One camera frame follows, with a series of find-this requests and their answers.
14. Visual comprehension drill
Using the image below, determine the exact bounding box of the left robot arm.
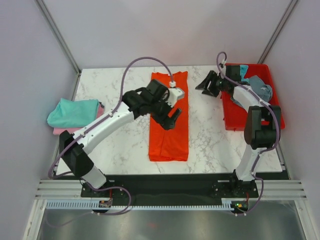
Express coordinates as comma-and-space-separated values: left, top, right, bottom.
59, 79, 185, 197

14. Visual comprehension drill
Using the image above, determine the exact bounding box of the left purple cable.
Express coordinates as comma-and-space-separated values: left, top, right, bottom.
47, 56, 175, 216

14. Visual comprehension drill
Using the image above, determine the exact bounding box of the folded teal t shirt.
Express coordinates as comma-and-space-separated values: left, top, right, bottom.
47, 98, 100, 128

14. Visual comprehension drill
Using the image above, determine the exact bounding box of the folded pink t shirt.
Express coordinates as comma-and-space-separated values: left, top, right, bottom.
53, 103, 105, 136

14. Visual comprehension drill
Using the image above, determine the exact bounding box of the right corner frame post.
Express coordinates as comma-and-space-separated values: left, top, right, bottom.
257, 0, 300, 64

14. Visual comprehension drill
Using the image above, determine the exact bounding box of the aluminium frame rail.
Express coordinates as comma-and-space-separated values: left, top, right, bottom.
35, 180, 307, 201

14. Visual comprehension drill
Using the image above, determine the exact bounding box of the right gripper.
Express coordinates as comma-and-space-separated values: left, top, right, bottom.
195, 70, 229, 98

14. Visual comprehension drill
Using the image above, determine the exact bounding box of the left corner frame post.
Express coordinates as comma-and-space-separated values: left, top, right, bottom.
35, 0, 82, 76

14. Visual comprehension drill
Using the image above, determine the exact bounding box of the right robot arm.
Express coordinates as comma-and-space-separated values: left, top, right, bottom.
196, 65, 282, 197

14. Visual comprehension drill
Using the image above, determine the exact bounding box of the white cable duct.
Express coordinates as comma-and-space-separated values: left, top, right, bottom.
46, 199, 234, 211

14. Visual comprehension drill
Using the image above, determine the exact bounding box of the cyan t shirt in bin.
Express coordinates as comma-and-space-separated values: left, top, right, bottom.
239, 64, 250, 83

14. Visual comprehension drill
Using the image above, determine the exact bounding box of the purple cable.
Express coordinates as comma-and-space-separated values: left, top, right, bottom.
216, 51, 281, 217
47, 56, 175, 216

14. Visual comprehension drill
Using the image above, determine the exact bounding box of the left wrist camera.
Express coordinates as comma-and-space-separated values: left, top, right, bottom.
166, 87, 185, 108

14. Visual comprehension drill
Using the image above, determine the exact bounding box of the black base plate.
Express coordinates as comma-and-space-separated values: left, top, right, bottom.
81, 173, 259, 206

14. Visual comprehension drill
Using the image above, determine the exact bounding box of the red plastic bin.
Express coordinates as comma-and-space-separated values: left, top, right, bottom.
221, 63, 280, 131

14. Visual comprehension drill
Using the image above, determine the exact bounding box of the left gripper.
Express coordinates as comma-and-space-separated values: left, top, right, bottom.
148, 95, 182, 131

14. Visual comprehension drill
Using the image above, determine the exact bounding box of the grey t shirt in bin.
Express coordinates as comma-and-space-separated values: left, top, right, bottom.
230, 75, 273, 111

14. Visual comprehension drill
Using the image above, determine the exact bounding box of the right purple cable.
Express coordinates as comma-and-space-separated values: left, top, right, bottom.
216, 51, 281, 217

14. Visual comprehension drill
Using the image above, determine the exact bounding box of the corner frame post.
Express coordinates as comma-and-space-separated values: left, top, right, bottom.
257, 0, 300, 64
35, 0, 82, 76

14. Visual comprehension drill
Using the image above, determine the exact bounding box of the orange t shirt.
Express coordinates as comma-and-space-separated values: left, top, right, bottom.
148, 71, 189, 162

